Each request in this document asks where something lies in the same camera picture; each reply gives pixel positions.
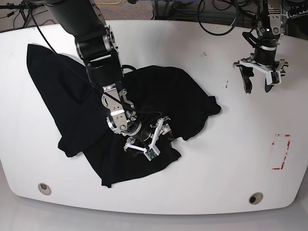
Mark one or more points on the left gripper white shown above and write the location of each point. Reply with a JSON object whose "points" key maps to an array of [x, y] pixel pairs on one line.
{"points": [[273, 73]]}

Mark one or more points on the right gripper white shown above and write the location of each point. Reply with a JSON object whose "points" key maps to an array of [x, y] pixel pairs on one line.
{"points": [[144, 139]]}

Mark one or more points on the black T-shirt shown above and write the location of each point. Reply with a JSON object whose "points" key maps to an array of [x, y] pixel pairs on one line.
{"points": [[80, 116]]}

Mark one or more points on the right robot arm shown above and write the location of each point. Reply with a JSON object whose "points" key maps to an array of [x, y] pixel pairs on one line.
{"points": [[96, 46]]}

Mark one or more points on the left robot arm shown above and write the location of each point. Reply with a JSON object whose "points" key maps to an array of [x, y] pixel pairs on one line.
{"points": [[269, 28]]}

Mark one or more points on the red tape rectangle marking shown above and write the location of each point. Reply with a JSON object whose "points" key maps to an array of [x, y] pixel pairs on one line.
{"points": [[279, 150]]}

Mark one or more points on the black tripod stand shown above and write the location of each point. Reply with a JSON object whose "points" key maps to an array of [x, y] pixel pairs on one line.
{"points": [[23, 9]]}

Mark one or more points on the right table cable grommet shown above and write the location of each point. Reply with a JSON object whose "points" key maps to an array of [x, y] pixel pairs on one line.
{"points": [[255, 198]]}

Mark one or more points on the table cable grommet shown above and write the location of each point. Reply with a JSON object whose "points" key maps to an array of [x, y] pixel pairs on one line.
{"points": [[44, 189], [255, 198]]}

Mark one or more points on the left table cable grommet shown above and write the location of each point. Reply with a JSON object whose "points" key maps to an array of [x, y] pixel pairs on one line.
{"points": [[44, 189]]}

